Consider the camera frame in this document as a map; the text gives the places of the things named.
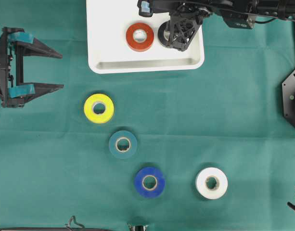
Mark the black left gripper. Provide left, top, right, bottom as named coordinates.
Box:
left=0, top=27, right=64, bottom=108

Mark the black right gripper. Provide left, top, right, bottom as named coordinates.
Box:
left=164, top=0, right=224, bottom=51

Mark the black tape roll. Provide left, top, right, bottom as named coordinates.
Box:
left=158, top=21, right=170, bottom=48

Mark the red tape roll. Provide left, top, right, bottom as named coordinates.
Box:
left=126, top=22, right=154, bottom=52

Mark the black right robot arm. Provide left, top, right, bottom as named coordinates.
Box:
left=137, top=0, right=295, bottom=51

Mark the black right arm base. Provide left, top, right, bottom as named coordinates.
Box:
left=282, top=70, right=295, bottom=128

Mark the white plastic tray case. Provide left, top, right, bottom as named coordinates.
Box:
left=86, top=0, right=205, bottom=74

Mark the yellow tape roll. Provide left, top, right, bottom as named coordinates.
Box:
left=84, top=93, right=115, bottom=124

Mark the green tape roll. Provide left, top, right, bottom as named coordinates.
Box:
left=109, top=130, right=138, bottom=159

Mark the blue tape roll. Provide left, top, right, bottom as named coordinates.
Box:
left=134, top=167, right=166, bottom=198

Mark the white tape roll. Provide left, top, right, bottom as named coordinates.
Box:
left=195, top=167, right=228, bottom=200

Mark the green table cloth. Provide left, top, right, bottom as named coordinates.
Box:
left=0, top=0, right=295, bottom=231

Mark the black metal clip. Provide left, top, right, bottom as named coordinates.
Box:
left=65, top=216, right=85, bottom=229

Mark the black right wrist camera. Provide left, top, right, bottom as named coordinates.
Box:
left=137, top=0, right=175, bottom=17

